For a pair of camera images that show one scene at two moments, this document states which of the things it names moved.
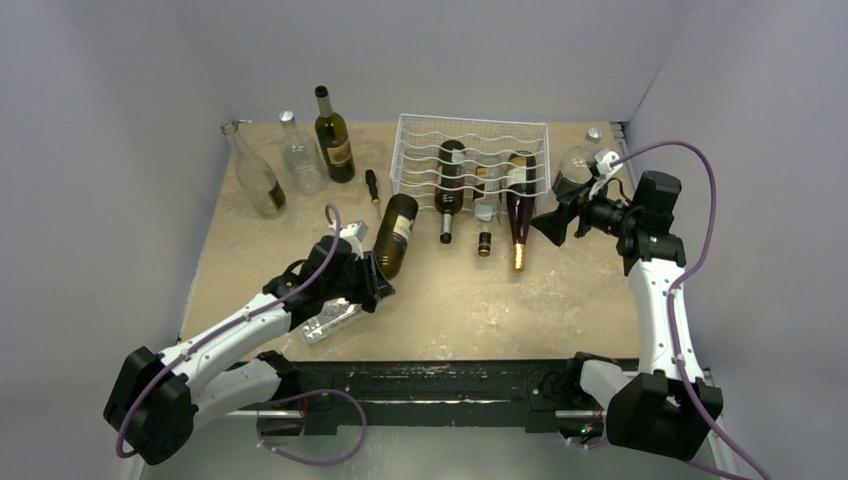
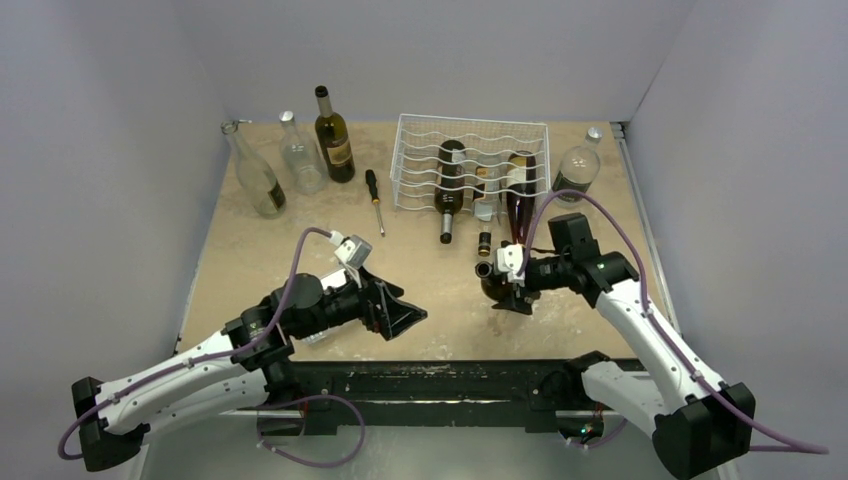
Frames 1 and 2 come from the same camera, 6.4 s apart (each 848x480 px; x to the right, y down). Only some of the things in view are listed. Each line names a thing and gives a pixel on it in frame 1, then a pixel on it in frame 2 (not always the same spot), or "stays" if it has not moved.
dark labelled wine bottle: [332, 134] stays
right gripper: [582, 214] -> [511, 283]
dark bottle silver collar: [450, 185] stays
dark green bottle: [394, 231] -> [495, 285]
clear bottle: [574, 164] stays
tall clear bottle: [260, 182] stays
